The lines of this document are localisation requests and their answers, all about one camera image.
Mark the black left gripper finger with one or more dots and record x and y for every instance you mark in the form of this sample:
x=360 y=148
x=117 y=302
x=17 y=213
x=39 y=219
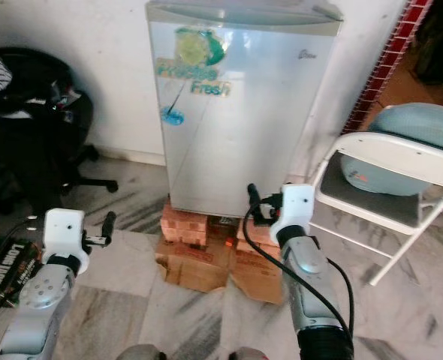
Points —
x=36 y=225
x=109 y=225

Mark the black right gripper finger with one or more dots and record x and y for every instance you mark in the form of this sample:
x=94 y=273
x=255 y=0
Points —
x=254 y=199

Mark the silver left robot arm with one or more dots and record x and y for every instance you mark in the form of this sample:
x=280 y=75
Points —
x=37 y=300

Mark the silver mini fridge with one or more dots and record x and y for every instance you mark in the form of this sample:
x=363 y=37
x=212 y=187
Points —
x=244 y=127

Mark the dark Long Jack box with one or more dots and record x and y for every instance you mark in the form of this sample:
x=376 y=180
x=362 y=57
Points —
x=5 y=270

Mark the black office chair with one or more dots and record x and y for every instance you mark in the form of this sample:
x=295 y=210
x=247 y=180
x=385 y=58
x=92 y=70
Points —
x=30 y=150

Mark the brown flattened cardboard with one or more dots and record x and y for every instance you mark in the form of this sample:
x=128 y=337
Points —
x=195 y=274

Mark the grey robot left leg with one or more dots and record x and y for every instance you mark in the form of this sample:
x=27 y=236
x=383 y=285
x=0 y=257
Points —
x=140 y=354

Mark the grey robot leg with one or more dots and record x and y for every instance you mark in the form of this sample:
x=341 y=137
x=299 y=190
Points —
x=245 y=355
x=140 y=354

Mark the white folding chair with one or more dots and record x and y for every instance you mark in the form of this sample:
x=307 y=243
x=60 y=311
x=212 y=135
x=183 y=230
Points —
x=387 y=146

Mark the grey robot right leg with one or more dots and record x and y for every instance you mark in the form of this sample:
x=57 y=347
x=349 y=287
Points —
x=245 y=355

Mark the dark bag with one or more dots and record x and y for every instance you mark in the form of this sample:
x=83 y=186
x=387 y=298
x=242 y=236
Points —
x=439 y=45

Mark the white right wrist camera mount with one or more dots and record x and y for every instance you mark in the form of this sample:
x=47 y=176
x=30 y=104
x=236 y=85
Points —
x=295 y=208

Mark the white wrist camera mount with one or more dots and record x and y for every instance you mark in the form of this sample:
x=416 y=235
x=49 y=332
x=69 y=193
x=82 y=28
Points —
x=64 y=232
x=295 y=208

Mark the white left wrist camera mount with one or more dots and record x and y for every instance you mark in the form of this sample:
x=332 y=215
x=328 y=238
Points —
x=64 y=232

